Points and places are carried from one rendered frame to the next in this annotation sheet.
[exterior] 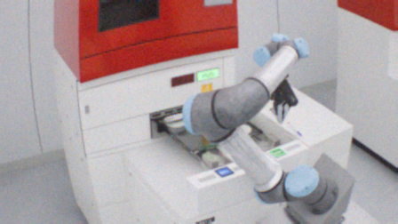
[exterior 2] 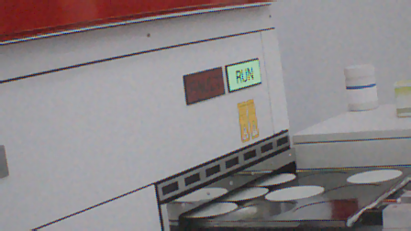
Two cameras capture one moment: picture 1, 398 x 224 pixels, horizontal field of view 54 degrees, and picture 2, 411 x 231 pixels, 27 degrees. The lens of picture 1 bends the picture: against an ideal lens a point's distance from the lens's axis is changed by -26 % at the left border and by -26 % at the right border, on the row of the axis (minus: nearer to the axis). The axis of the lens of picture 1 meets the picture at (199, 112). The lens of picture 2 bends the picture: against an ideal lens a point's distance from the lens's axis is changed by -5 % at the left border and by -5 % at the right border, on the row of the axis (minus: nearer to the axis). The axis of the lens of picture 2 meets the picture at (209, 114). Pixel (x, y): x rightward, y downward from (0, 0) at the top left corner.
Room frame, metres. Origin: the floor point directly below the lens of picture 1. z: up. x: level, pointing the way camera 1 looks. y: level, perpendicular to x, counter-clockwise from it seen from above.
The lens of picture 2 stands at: (0.89, 0.77, 1.22)
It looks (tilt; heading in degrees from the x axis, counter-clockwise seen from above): 6 degrees down; 332
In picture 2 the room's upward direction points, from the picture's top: 8 degrees counter-clockwise
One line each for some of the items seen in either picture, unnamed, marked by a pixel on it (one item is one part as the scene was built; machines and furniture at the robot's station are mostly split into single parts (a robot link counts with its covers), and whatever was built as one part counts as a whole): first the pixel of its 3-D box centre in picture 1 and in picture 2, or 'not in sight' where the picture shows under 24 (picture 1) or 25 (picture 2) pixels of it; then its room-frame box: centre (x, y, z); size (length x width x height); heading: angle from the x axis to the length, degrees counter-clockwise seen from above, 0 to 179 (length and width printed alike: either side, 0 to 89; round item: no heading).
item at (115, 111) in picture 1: (156, 101); (162, 148); (2.14, 0.19, 1.02); 0.82 x 0.03 x 0.40; 119
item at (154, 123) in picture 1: (194, 118); (238, 199); (2.21, 0.02, 0.89); 0.44 x 0.02 x 0.10; 119
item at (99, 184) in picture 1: (139, 178); not in sight; (2.44, 0.35, 0.41); 0.82 x 0.71 x 0.82; 119
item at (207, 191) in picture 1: (252, 177); not in sight; (1.69, -0.21, 0.89); 0.55 x 0.09 x 0.14; 119
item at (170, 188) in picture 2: (193, 106); (230, 162); (2.22, 0.03, 0.96); 0.44 x 0.01 x 0.02; 119
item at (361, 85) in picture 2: not in sight; (361, 87); (2.43, -0.45, 1.01); 0.07 x 0.07 x 0.10
